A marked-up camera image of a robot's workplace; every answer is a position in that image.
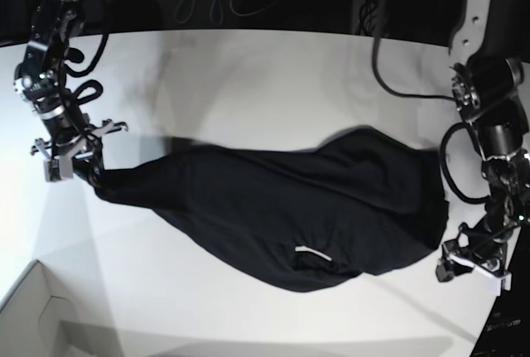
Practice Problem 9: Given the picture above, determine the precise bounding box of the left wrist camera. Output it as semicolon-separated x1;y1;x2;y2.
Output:
488;272;512;296

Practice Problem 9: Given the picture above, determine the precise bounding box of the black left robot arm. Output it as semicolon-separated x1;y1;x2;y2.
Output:
436;0;529;293

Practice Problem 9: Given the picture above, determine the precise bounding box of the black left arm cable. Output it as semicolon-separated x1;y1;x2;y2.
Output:
370;0;494;205

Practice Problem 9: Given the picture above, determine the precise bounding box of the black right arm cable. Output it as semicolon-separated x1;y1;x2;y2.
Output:
61;29;111;104

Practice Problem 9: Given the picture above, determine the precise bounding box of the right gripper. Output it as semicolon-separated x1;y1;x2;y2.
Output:
31;118;128;187

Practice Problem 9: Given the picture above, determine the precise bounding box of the black t-shirt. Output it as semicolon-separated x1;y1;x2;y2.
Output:
96;127;449;292

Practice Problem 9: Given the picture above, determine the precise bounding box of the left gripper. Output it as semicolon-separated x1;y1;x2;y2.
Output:
435;222;512;282

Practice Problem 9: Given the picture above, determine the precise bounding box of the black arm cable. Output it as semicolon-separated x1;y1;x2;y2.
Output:
370;0;494;205
61;29;111;104

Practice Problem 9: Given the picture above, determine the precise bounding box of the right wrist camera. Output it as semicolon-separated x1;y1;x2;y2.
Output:
44;156;74;183

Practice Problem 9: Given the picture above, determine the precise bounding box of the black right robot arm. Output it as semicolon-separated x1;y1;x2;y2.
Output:
13;0;128;188

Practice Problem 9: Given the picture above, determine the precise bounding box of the white cardboard box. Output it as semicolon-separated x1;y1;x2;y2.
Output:
0;260;80;357

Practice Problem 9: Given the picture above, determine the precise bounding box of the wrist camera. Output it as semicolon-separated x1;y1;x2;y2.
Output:
488;272;512;296
44;156;74;183

